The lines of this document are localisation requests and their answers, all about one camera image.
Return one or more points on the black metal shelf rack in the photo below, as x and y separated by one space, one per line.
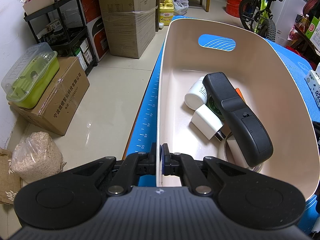
63 26

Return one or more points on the tissue box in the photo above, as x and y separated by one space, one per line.
313 81

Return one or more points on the white pill bottle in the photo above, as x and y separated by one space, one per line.
196 95

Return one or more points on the beige plastic storage bin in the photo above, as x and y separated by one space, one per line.
194 48

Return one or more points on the brown paper bag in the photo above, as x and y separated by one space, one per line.
10 182

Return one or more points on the white tape roll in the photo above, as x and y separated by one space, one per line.
224 153

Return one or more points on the yellow detergent jug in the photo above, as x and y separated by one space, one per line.
166 12

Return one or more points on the red bucket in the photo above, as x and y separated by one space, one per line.
232 7

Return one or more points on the green black bicycle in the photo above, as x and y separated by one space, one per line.
256 16

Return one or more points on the lower large cardboard box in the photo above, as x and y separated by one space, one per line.
129 25

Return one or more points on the plastic bag on floor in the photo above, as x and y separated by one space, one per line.
180 7

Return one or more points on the bag of grain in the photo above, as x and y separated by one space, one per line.
37 157

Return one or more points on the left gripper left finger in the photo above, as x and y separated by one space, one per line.
137 169

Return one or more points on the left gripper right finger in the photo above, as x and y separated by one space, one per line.
186 169

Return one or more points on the green clear lid container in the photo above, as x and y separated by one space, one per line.
28 78

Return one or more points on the large white charger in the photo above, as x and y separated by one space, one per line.
236 152

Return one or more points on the floor cardboard box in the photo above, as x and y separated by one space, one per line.
60 100

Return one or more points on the green round tin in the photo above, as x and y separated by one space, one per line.
212 106

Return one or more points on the small white charger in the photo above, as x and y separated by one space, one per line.
208 123

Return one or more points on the green white carton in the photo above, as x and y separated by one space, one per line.
312 26

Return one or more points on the black remote control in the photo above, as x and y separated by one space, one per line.
250 134

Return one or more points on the orange purple toy knife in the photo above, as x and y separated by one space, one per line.
240 93

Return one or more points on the blue silicone baking mat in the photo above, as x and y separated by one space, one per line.
144 131

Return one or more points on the white refrigerator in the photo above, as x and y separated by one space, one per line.
284 16

